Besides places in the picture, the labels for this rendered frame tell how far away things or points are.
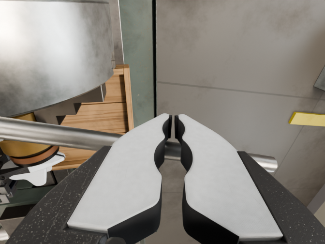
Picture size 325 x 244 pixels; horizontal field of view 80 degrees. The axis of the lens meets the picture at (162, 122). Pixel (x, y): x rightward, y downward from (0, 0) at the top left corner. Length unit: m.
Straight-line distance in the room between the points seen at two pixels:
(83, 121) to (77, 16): 0.40
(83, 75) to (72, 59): 0.02
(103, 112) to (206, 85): 1.15
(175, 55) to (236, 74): 0.52
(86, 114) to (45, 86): 0.38
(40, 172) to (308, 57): 1.96
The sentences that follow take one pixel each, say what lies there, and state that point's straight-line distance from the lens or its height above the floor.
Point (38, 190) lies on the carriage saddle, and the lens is 0.80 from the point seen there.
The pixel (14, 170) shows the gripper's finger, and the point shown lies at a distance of 0.41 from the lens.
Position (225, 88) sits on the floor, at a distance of 1.69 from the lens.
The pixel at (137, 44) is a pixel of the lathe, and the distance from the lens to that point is 0.86.
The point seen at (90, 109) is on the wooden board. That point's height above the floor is 0.88.
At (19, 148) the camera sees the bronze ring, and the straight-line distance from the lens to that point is 0.37.
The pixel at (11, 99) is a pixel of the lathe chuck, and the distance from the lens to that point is 0.21.
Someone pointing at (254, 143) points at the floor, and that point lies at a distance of 2.17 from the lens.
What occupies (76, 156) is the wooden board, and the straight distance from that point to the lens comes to 0.67.
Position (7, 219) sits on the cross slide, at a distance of 0.78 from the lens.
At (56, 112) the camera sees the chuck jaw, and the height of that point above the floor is 1.10.
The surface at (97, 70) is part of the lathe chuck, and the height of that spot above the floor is 1.15.
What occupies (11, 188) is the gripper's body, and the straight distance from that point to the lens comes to 0.47.
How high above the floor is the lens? 1.39
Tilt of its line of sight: 58 degrees down
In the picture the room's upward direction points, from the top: 161 degrees clockwise
